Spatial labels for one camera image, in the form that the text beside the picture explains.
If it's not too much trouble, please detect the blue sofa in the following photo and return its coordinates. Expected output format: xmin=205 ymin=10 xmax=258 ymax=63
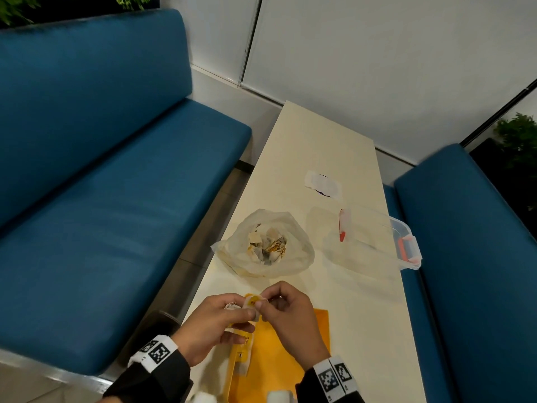
xmin=0 ymin=8 xmax=252 ymax=376
xmin=384 ymin=143 xmax=537 ymax=403

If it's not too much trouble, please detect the yellow tagged tea bag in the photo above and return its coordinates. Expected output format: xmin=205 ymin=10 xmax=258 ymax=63
xmin=243 ymin=294 xmax=267 ymax=322

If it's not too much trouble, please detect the clear plastic bag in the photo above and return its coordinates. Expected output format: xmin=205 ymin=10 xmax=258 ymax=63
xmin=211 ymin=208 xmax=315 ymax=278

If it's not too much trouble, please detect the clear box with red latches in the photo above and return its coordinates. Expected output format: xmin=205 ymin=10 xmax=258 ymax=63
xmin=323 ymin=204 xmax=422 ymax=271

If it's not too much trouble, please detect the yellow tray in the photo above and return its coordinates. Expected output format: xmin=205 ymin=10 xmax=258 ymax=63
xmin=224 ymin=308 xmax=331 ymax=403

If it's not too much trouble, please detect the green leafy plant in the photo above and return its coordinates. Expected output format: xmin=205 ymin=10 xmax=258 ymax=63
xmin=494 ymin=113 xmax=537 ymax=168
xmin=0 ymin=0 xmax=152 ymax=26

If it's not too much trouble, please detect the person's right hand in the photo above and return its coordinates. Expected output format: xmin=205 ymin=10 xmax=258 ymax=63
xmin=255 ymin=280 xmax=331 ymax=371

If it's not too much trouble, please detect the person's left forearm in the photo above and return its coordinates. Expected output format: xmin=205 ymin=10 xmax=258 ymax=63
xmin=102 ymin=350 xmax=194 ymax=403

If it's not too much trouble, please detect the row of tea bags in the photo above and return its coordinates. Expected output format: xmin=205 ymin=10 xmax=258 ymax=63
xmin=229 ymin=329 xmax=256 ymax=376

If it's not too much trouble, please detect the person's right forearm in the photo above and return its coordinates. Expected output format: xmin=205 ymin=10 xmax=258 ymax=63
xmin=295 ymin=367 xmax=366 ymax=403

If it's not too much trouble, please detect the white paper patch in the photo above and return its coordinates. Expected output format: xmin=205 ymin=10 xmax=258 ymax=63
xmin=304 ymin=170 xmax=343 ymax=200

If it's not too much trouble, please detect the black metal pole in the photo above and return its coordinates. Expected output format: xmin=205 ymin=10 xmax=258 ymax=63
xmin=460 ymin=78 xmax=537 ymax=147

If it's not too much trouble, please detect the person's left hand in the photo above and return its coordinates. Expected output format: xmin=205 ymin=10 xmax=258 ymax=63
xmin=172 ymin=293 xmax=257 ymax=368

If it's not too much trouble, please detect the white marker wristband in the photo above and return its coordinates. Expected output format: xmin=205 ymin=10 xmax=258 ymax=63
xmin=128 ymin=334 xmax=179 ymax=374
xmin=312 ymin=355 xmax=360 ymax=402

